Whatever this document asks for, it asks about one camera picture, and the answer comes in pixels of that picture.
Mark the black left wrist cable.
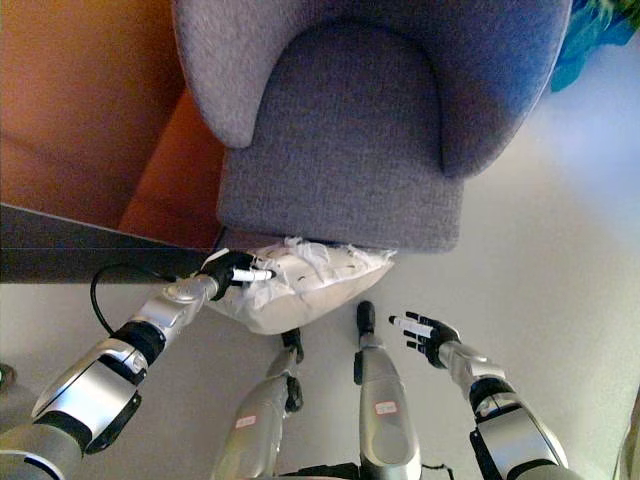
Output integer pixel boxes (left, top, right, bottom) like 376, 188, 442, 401
90, 263, 179, 336

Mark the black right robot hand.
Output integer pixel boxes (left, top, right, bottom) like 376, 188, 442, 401
388, 310, 462, 371

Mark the grey fabric tub armchair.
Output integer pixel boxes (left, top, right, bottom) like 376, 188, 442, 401
170, 0, 574, 255

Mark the dark grey curved counter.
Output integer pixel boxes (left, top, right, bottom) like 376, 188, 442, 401
0, 202, 221, 285

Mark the silver right robot leg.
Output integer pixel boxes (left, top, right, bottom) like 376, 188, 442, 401
352, 300, 424, 480

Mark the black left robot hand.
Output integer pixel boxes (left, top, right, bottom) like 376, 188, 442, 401
198, 248, 279, 302

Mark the white ruffled pillow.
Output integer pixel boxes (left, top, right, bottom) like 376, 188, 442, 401
205, 236, 397, 336

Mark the green leafy potted plant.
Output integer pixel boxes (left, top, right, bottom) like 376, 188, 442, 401
550, 0, 640, 94

